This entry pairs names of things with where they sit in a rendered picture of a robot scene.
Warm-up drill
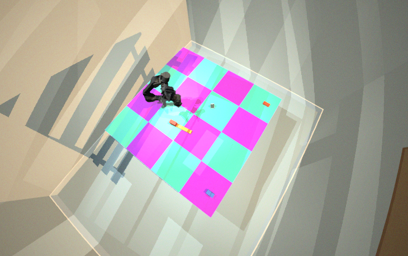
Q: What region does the small blue block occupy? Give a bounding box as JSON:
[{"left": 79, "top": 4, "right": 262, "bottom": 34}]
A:
[{"left": 206, "top": 189, "right": 215, "bottom": 198}]

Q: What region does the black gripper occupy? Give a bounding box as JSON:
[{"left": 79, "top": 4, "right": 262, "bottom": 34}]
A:
[{"left": 159, "top": 84, "right": 174, "bottom": 106}]

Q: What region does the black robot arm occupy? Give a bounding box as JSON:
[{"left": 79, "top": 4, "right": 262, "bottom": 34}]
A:
[{"left": 143, "top": 72, "right": 182, "bottom": 107}]

